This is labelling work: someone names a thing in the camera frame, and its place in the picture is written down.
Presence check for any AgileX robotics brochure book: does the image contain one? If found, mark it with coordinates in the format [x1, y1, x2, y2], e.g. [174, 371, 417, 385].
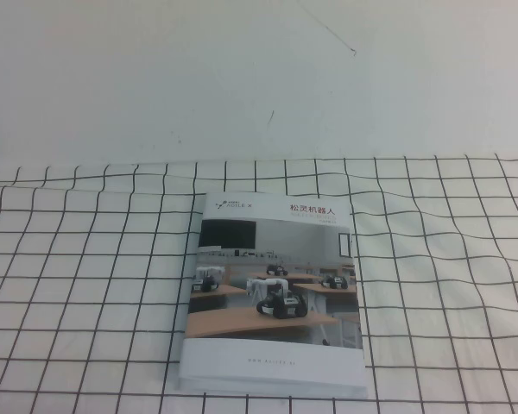
[177, 191, 369, 398]

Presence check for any white black-grid tablecloth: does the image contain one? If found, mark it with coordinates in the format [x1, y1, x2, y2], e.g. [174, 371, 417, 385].
[0, 153, 518, 414]

